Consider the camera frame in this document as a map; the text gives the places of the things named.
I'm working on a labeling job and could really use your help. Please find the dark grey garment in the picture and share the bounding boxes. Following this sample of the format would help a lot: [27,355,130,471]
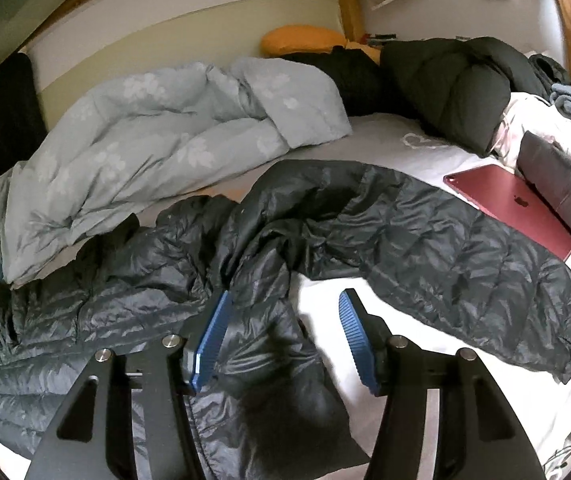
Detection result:
[529,52,571,86]

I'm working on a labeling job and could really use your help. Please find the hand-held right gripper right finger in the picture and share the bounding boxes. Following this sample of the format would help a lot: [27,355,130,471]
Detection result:
[338,287,549,480]

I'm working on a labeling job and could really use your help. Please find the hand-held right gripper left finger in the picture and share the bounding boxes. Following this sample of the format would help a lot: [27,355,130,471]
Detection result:
[24,290,234,480]

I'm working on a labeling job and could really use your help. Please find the orange pillow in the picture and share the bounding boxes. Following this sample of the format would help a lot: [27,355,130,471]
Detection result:
[260,25,381,63]

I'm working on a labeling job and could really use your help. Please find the red tablet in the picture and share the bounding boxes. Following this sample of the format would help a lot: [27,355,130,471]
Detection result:
[443,162,571,262]

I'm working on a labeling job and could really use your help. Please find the dark green puffer coat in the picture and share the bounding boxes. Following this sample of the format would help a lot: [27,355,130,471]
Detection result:
[285,36,551,156]

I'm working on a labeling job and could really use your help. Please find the grey folded garment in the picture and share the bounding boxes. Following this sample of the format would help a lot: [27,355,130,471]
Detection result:
[515,130,571,261]

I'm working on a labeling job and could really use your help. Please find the light blue floral duvet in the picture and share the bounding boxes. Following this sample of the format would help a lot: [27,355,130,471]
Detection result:
[0,57,353,301]

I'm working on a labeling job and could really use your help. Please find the pink and white cloth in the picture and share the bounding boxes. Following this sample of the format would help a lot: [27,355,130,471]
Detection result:
[485,91,571,181]

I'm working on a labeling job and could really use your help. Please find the black down jacket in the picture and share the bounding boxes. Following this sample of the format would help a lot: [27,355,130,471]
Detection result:
[0,160,571,471]

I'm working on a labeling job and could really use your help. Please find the black hanging bag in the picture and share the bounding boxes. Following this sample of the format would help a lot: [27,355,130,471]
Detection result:
[0,52,46,183]

